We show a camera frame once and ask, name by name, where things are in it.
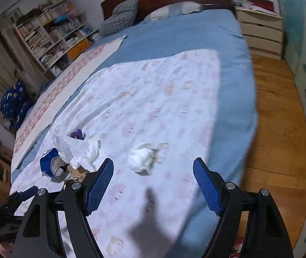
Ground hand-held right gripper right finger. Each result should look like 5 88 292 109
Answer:
193 157 295 258

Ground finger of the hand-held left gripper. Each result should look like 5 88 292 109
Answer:
6 185 40 210

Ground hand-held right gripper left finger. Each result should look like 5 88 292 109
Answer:
12 158 115 258

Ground crushed blue soda can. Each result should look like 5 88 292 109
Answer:
39 147 70 180

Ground white plastic bag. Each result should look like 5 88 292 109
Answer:
52 131 101 171

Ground white tissue ball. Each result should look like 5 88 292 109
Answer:
127 142 170 177

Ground purple wrapper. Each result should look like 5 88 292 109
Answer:
68 129 86 141

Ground dark blue moon-printed bag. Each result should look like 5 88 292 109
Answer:
0 80 34 131

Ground white bear-printed blanket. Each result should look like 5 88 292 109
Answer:
9 49 224 258

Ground cream blanket with pink pattern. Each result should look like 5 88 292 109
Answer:
14 35 128 157

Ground white wooden bookshelf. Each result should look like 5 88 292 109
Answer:
12 0 100 79

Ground orange shelf cabinet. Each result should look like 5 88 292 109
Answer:
67 38 91 61

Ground bed with blue sheet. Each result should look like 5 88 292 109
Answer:
10 8 260 248

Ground shelved books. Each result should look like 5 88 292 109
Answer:
17 0 89 68

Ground grey checked pillow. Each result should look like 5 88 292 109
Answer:
112 0 139 19
99 14 137 37

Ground cream wooden nightstand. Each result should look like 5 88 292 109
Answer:
235 5 284 61

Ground cream and blue striped pillow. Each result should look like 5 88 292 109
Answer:
143 2 203 22

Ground red box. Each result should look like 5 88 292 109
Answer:
245 0 275 13

